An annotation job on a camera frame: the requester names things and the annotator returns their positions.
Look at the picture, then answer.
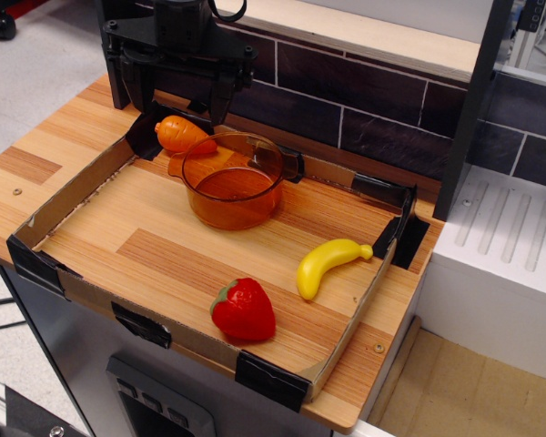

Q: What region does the red toy strawberry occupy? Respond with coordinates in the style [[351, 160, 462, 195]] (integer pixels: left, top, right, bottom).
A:
[[210, 278, 277, 340]]

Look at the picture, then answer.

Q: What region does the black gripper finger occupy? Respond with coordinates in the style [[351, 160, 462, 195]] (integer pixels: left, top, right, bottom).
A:
[[209, 70, 237, 126], [120, 55, 155, 112]]

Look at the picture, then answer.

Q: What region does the dark grey shelf post right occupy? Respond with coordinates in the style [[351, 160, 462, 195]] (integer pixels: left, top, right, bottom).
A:
[[433, 0, 513, 221]]

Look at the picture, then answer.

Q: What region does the light wooden shelf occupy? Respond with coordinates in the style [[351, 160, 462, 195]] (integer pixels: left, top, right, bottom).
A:
[[236, 0, 480, 83]]

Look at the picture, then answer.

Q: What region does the white toy sink drainboard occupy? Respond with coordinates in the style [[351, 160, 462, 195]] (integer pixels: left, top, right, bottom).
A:
[[417, 167, 546, 379]]

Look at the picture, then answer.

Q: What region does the cardboard fence with black tape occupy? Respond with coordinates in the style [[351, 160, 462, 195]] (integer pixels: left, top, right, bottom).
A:
[[7, 106, 438, 411]]

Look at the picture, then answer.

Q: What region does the orange toy carrot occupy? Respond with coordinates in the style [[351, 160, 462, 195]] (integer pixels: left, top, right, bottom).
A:
[[155, 116, 217, 154]]

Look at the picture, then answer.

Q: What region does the grey toy oven front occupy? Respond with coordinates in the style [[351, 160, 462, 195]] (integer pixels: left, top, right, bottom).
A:
[[106, 357, 217, 436]]

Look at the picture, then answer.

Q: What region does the dark grey shelf post left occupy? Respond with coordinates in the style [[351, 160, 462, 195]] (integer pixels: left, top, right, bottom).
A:
[[95, 0, 138, 109]]

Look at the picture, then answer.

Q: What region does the yellow toy banana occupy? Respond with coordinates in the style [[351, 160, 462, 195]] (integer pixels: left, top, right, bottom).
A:
[[296, 239, 374, 300]]

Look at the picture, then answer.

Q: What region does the orange transparent pot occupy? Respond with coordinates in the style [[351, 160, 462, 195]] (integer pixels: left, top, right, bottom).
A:
[[167, 131, 304, 230]]

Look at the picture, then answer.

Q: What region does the dark grey shelf post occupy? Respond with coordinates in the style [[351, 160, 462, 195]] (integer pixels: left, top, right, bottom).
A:
[[95, 0, 138, 109], [433, 0, 513, 221]]

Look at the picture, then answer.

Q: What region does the black caster wheel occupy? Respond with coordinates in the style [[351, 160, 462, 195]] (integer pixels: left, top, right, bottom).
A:
[[0, 11, 16, 41]]

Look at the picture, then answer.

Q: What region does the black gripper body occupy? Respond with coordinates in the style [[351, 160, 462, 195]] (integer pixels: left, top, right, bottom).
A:
[[104, 1, 258, 93]]

